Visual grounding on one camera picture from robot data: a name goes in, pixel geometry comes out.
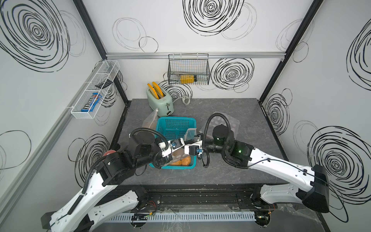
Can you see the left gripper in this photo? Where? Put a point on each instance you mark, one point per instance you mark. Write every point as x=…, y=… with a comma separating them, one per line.
x=164, y=159

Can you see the clear zipper bag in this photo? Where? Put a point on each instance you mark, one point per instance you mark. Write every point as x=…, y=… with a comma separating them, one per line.
x=151, y=121

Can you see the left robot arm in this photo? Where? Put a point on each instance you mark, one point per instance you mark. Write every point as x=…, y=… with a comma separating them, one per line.
x=92, y=206

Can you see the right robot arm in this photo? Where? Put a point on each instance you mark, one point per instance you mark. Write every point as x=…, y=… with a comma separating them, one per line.
x=304, y=184

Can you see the potato bottom middle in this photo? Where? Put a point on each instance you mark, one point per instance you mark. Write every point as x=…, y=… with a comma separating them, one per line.
x=176, y=163

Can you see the reddish potato lower right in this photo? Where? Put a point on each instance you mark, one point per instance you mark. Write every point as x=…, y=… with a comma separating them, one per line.
x=186, y=161

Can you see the teal plastic basket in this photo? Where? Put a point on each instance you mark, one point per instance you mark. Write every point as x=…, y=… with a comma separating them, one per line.
x=174, y=127

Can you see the pink cup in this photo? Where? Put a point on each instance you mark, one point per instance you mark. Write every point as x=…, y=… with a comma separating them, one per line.
x=109, y=152

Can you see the mint green toaster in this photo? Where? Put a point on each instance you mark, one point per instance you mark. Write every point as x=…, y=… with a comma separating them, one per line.
x=164, y=105

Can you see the left toast slice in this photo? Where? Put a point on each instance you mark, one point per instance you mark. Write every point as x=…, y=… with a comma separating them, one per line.
x=153, y=91

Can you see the toast slice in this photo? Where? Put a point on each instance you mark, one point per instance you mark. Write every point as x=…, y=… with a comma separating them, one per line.
x=158, y=90
x=153, y=91

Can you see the right toast slice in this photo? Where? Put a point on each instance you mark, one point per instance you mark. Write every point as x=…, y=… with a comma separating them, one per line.
x=158, y=90

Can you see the yellow bottle in basket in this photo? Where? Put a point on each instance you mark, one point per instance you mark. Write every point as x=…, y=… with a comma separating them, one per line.
x=188, y=78

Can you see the blue candy packet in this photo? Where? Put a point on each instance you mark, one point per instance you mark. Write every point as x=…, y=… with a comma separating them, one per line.
x=91, y=103

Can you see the black remote control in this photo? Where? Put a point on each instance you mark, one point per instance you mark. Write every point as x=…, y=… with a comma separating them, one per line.
x=104, y=84

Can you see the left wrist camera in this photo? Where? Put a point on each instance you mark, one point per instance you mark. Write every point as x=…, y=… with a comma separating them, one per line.
x=167, y=148

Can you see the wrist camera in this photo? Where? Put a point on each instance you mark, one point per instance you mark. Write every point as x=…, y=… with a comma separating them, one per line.
x=195, y=150
x=167, y=148

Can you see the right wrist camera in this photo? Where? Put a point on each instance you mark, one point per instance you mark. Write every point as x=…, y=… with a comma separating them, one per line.
x=195, y=150

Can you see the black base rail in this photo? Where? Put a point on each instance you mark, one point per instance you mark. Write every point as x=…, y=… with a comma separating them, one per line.
x=244, y=196

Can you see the black wire wall basket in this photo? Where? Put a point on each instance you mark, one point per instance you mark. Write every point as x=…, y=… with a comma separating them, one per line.
x=199, y=67

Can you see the white slotted cable duct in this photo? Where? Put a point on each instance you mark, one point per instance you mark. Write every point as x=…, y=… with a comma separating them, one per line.
x=183, y=217

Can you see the white wire wall shelf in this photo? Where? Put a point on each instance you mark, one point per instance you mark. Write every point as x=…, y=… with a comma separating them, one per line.
x=106, y=69

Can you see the aluminium wall rail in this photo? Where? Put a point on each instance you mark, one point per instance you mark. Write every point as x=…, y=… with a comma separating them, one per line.
x=197, y=55

